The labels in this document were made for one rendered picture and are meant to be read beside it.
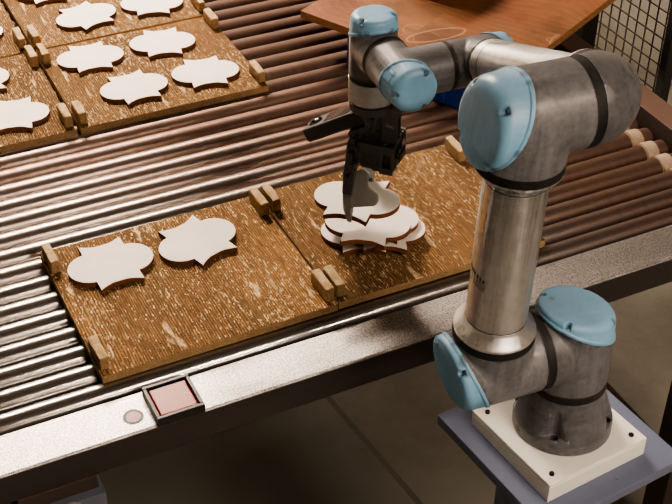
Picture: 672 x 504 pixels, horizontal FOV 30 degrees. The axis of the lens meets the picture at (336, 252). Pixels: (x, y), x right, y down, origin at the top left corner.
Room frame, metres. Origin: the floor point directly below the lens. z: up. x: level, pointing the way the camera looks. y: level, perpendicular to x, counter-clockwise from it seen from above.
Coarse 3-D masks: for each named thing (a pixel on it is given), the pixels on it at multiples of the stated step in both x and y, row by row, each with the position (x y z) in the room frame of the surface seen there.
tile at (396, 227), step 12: (396, 216) 1.78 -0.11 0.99; (336, 228) 1.74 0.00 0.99; (348, 228) 1.74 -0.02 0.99; (360, 228) 1.74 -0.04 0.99; (372, 228) 1.74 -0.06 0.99; (384, 228) 1.74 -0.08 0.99; (396, 228) 1.74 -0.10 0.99; (408, 228) 1.74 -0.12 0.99; (348, 240) 1.71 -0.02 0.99; (360, 240) 1.71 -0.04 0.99; (372, 240) 1.71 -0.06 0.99; (384, 240) 1.71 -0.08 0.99; (396, 240) 1.72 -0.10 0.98
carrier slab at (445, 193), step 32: (416, 160) 2.03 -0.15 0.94; (448, 160) 2.03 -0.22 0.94; (288, 192) 1.92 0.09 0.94; (416, 192) 1.92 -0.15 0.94; (448, 192) 1.93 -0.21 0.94; (288, 224) 1.82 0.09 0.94; (320, 224) 1.82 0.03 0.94; (448, 224) 1.83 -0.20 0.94; (320, 256) 1.73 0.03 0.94; (352, 256) 1.73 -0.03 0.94; (384, 256) 1.73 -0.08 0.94; (416, 256) 1.73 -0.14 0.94; (448, 256) 1.73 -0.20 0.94; (352, 288) 1.64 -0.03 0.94; (384, 288) 1.64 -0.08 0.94
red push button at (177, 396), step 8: (176, 384) 1.41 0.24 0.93; (184, 384) 1.41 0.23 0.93; (152, 392) 1.39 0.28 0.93; (160, 392) 1.39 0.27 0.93; (168, 392) 1.39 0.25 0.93; (176, 392) 1.39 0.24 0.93; (184, 392) 1.39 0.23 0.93; (152, 400) 1.37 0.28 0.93; (160, 400) 1.37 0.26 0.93; (168, 400) 1.37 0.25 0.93; (176, 400) 1.37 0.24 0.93; (184, 400) 1.37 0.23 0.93; (192, 400) 1.37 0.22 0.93; (160, 408) 1.36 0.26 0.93; (168, 408) 1.36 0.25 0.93; (176, 408) 1.36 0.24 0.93
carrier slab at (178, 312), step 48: (96, 240) 1.76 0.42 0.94; (144, 240) 1.77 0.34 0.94; (240, 240) 1.77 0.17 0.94; (288, 240) 1.77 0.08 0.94; (96, 288) 1.63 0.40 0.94; (144, 288) 1.63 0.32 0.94; (192, 288) 1.63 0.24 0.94; (240, 288) 1.64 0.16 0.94; (288, 288) 1.64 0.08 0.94; (144, 336) 1.51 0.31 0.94; (192, 336) 1.51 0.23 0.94; (240, 336) 1.52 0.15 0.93
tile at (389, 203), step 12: (324, 192) 1.76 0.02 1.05; (336, 192) 1.76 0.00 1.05; (384, 192) 1.75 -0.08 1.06; (324, 204) 1.72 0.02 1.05; (336, 204) 1.72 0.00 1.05; (384, 204) 1.72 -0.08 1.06; (396, 204) 1.72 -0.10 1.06; (324, 216) 1.69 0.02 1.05; (336, 216) 1.69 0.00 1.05; (360, 216) 1.68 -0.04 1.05; (372, 216) 1.69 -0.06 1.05; (384, 216) 1.69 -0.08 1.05
